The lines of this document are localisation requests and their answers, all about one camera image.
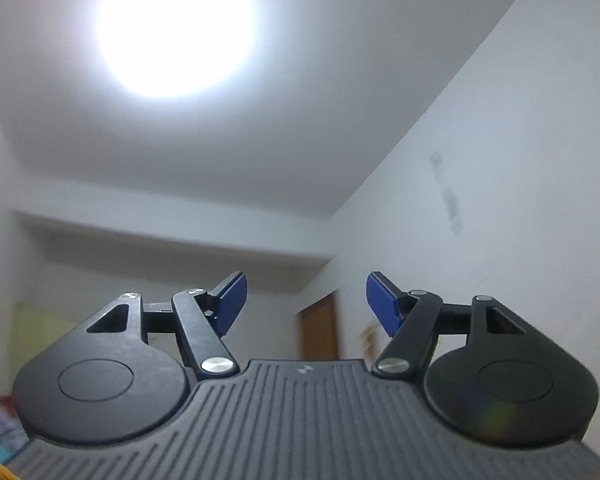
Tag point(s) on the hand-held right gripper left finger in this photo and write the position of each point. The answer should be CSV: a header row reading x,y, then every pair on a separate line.
x,y
232,305

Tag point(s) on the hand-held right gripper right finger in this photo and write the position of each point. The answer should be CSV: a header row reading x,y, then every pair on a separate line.
x,y
382,305

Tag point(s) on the brown wooden door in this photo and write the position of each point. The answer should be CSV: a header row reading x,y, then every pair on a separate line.
x,y
322,330

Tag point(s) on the pale yellow wardrobe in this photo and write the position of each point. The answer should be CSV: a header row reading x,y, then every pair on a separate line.
x,y
35,330

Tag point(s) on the round ceiling lamp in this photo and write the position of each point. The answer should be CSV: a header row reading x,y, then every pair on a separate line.
x,y
175,30

